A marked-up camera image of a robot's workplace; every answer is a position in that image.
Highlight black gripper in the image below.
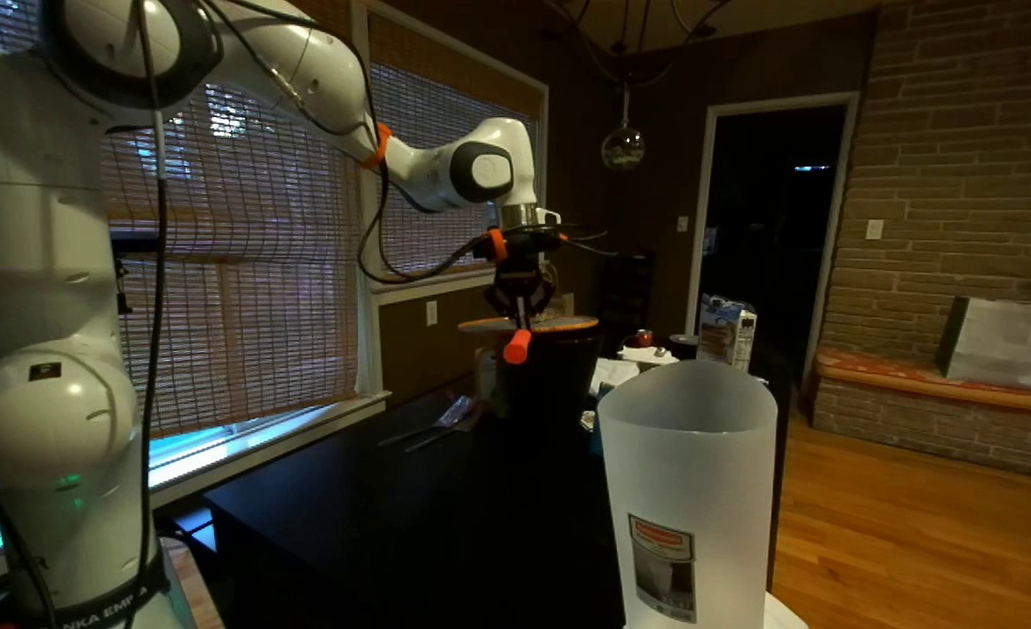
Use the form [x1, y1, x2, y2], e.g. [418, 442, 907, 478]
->
[486, 225, 574, 335]

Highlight orange racket with red handle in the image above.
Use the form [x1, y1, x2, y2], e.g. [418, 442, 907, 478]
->
[455, 313, 606, 371]

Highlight black round bin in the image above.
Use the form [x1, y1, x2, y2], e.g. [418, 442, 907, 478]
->
[499, 329, 606, 469]

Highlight frosted white plastic bin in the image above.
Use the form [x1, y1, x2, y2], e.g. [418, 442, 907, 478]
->
[596, 357, 785, 629]

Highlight black tall cabinet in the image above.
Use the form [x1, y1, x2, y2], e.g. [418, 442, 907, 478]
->
[597, 247, 660, 344]

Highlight metal slotted tongs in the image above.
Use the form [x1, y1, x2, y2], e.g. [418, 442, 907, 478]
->
[374, 391, 486, 455]

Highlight white paper stack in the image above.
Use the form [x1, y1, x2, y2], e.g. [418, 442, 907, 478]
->
[620, 344, 683, 371]

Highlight glass globe pendant lamp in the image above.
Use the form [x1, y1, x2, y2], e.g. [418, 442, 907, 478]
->
[597, 81, 649, 175]

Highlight blue printed carton box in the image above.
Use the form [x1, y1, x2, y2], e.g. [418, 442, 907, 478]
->
[696, 289, 764, 378]

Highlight small woven window blind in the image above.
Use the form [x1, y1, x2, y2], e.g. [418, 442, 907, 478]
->
[366, 55, 546, 289]

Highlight white framed dark doorway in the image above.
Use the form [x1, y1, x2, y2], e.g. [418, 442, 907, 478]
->
[683, 91, 865, 380]

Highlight large woven window blind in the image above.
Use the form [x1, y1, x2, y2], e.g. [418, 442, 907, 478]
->
[0, 0, 365, 469]

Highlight brick hearth ledge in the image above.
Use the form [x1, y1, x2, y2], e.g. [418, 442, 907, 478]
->
[807, 346, 1031, 486]

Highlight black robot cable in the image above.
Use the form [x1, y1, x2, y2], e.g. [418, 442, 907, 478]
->
[0, 0, 508, 629]

